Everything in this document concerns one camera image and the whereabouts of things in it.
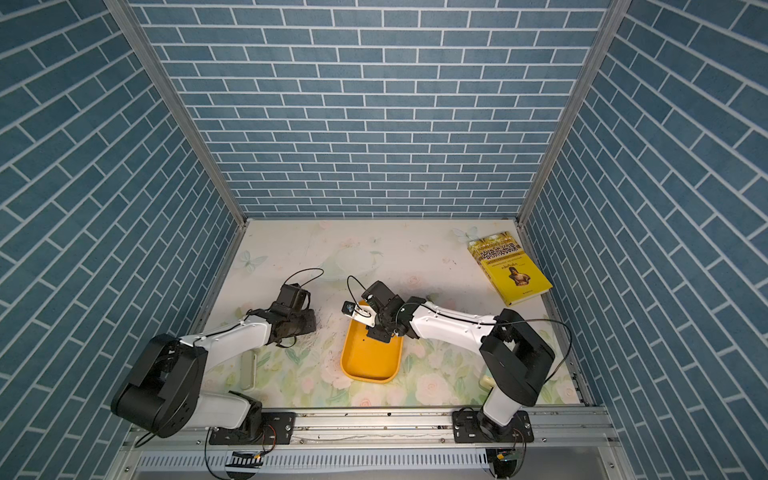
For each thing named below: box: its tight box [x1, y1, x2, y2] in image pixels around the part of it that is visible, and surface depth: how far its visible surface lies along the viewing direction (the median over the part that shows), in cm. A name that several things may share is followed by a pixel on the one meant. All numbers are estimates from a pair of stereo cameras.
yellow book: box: [467, 231, 553, 307], surface depth 104 cm
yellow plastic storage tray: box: [340, 319, 404, 384], surface depth 85 cm
